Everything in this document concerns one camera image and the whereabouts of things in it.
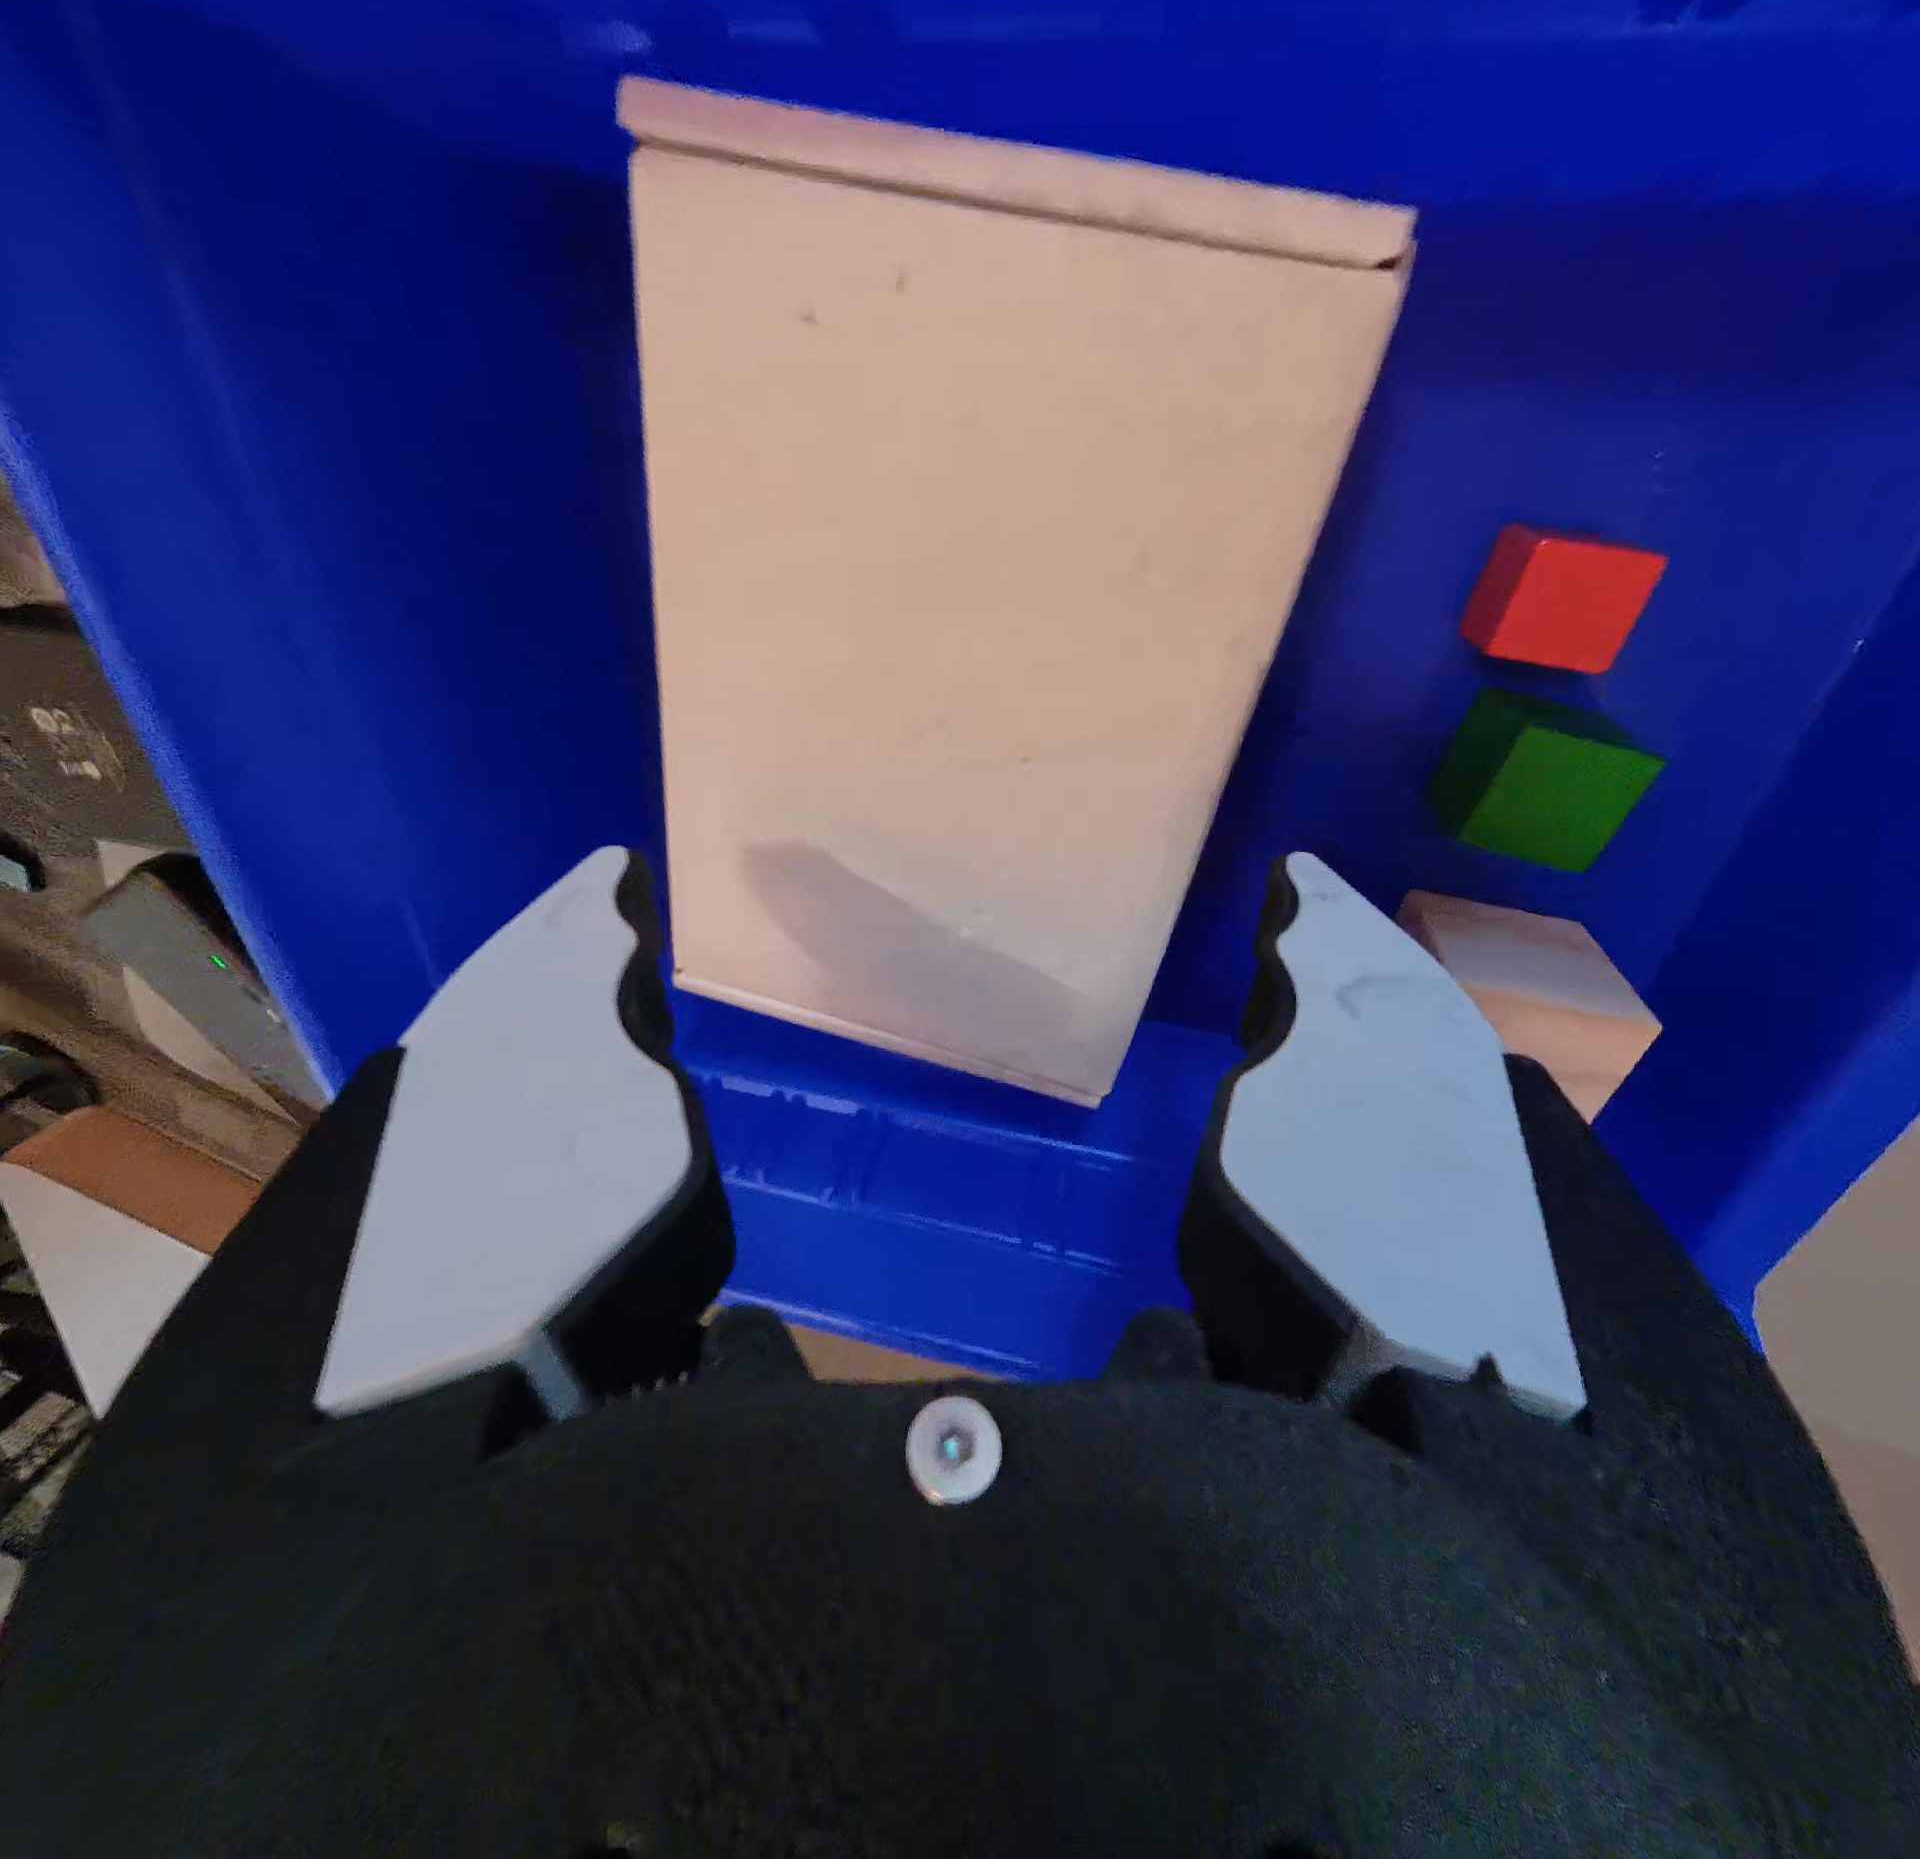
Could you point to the black device with white label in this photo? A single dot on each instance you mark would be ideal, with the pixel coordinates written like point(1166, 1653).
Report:
point(75, 750)

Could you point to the blue plastic bin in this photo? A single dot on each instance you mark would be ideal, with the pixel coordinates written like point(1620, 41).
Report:
point(374, 464)

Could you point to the white cardboard box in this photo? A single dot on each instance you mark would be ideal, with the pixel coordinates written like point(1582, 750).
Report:
point(976, 569)

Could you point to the plain wooden block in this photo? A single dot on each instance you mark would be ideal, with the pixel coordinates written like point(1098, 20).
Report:
point(1544, 974)

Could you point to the grey device with green label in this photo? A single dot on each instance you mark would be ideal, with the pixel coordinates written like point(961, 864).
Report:
point(179, 974)

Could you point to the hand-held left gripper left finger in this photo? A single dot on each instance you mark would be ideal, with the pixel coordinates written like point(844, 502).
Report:
point(509, 1184)

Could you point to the grey desk with wooden edge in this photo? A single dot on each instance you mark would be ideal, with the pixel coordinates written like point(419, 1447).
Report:
point(104, 1288)

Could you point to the green wooden block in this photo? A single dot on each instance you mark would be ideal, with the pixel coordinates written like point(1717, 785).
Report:
point(1554, 786)

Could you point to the red wooden block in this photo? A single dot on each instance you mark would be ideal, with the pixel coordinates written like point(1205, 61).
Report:
point(1560, 598)

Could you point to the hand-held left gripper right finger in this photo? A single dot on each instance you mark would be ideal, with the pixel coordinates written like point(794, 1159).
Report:
point(1394, 1184)

